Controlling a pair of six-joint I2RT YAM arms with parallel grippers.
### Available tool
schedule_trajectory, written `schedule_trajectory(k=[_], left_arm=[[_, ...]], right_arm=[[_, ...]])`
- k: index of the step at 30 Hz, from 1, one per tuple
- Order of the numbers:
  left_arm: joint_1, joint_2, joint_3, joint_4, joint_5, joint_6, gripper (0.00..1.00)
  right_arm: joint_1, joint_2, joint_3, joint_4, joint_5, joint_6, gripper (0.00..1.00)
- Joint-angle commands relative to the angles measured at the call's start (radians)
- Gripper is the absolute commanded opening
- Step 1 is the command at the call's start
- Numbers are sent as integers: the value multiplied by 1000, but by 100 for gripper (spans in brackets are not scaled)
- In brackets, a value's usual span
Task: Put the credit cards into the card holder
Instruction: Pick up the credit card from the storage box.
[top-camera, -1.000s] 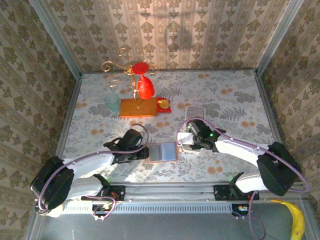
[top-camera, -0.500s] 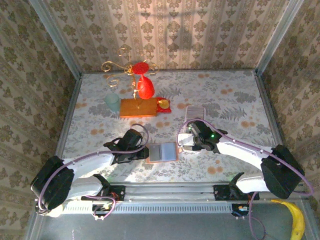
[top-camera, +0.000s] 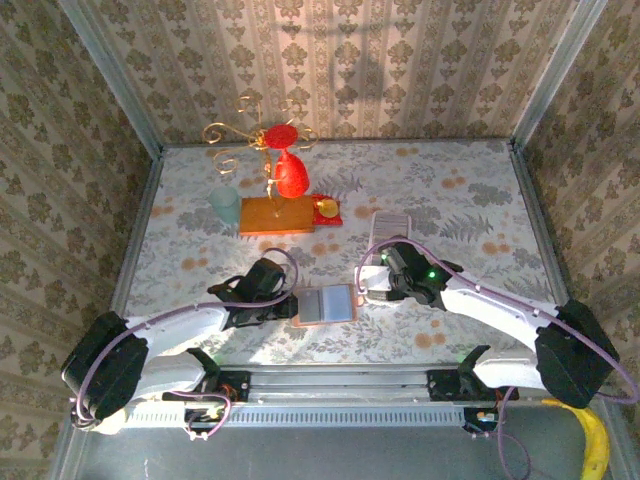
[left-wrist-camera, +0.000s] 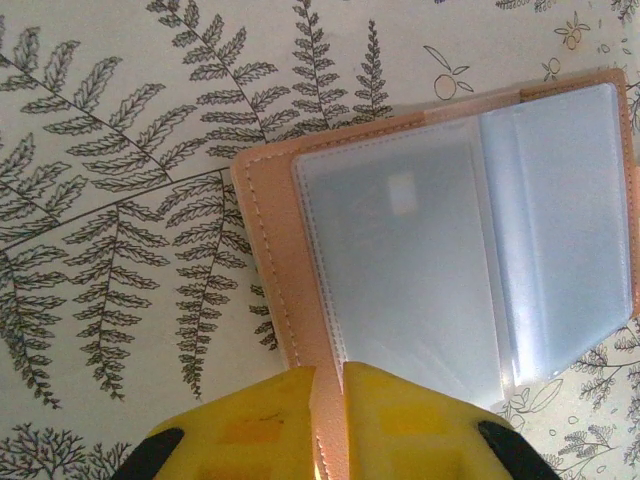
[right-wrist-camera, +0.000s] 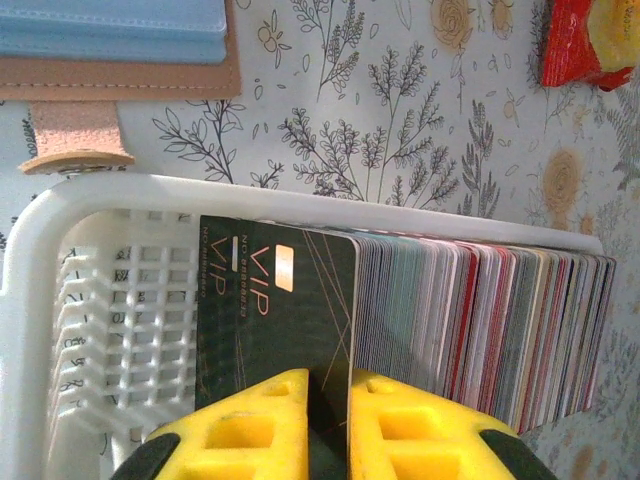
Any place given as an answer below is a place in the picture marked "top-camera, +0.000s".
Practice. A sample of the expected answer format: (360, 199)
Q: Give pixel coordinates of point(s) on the grey metal plate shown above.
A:
(350, 455)

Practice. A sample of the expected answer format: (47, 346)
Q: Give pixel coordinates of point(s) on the aluminium frame post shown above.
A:
(119, 85)
(555, 75)

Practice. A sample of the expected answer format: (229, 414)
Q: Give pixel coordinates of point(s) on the aluminium table edge rail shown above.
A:
(131, 250)
(540, 225)

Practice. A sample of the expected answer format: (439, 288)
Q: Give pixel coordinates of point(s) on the yellow banana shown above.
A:
(595, 440)

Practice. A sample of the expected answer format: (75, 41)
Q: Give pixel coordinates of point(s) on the red fabric pad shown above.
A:
(320, 220)

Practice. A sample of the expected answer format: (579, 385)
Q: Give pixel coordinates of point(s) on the white plastic lattice basket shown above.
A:
(392, 222)

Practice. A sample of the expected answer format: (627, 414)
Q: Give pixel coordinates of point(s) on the tan leather card holder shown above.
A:
(327, 305)

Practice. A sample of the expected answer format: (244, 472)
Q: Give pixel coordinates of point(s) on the small black controller board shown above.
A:
(482, 420)
(205, 417)

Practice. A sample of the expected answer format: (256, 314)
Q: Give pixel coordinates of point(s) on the red wine glass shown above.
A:
(291, 175)

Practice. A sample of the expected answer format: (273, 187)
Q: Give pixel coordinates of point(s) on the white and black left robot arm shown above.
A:
(175, 320)

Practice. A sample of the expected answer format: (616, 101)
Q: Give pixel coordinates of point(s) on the teal frosted cup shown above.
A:
(225, 205)

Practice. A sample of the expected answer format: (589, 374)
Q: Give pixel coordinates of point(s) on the aluminium mounting rail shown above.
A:
(340, 382)

